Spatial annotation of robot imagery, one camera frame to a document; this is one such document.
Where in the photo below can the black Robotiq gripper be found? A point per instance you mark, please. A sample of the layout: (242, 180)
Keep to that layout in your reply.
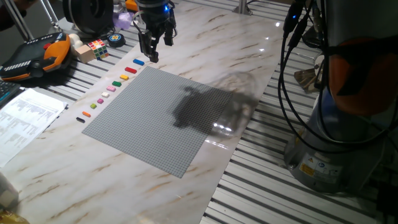
(155, 14)

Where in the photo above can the long blue Lego brick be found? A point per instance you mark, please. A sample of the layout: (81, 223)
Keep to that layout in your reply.
(138, 62)

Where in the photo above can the person's dark sleeved forearm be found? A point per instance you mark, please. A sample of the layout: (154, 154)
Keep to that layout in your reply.
(9, 18)

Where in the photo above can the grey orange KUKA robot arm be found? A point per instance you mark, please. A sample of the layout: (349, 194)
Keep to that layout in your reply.
(367, 77)

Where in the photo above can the long red Lego brick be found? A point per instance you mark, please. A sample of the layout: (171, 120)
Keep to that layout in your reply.
(131, 70)

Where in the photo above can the yellow Lego brick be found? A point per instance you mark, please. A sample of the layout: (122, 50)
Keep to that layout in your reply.
(124, 77)

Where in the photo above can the green Lego brick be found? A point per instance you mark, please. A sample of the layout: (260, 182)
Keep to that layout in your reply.
(116, 83)

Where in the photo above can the pink Lego brick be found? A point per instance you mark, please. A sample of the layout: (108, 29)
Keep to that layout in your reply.
(111, 88)

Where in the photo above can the white Lego brick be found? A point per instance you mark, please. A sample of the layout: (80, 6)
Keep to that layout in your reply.
(105, 94)

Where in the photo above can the small magenta Lego brick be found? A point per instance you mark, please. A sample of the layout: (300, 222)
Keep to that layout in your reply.
(100, 100)

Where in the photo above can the grey Lego baseplate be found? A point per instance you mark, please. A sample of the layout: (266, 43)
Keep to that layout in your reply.
(149, 124)

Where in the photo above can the small lime Lego brick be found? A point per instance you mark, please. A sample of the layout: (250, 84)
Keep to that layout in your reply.
(93, 106)

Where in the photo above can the thin orange Lego brick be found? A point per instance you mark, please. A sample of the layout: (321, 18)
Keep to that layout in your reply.
(86, 114)

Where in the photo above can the thin black Lego brick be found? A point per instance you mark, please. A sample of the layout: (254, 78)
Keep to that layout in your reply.
(80, 119)

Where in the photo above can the translucent purple object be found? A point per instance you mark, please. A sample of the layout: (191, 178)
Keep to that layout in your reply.
(122, 20)

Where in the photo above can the small orange object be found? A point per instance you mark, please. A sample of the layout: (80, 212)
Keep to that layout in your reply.
(132, 5)

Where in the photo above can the black round puck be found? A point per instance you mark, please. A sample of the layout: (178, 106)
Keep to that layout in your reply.
(116, 40)

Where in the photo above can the Rubik's cube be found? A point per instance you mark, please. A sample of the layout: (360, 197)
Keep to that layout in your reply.
(98, 49)

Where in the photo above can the black filament spool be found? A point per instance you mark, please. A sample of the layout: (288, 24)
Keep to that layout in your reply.
(87, 15)

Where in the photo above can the plain wooden cube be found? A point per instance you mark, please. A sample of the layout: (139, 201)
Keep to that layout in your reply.
(84, 53)

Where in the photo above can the white rounded figurine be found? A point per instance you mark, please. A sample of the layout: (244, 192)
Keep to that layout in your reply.
(74, 39)

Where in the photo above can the thin metal rod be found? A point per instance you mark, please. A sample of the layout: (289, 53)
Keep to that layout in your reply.
(51, 17)

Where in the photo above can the black orange teach pendant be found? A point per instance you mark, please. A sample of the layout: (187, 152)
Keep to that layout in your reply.
(34, 56)

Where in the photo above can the marble pattern mat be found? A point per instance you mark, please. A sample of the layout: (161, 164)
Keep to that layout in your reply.
(93, 174)

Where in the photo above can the printed paper sheet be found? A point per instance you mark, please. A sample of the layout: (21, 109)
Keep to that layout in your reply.
(25, 121)

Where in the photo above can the black computer keyboard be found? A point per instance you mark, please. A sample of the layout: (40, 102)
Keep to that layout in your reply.
(7, 91)

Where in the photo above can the translucent plastic cup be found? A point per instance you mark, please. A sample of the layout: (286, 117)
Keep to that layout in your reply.
(7, 193)

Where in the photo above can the gold foil bag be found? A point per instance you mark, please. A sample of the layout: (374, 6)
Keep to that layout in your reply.
(11, 219)

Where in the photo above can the short aluminium post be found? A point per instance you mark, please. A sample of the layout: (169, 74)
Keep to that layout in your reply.
(242, 7)

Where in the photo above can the aluminium frame post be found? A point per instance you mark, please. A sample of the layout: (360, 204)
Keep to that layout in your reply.
(18, 21)

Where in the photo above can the shiny metal bracket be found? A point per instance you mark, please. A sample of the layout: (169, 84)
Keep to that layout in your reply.
(306, 79)

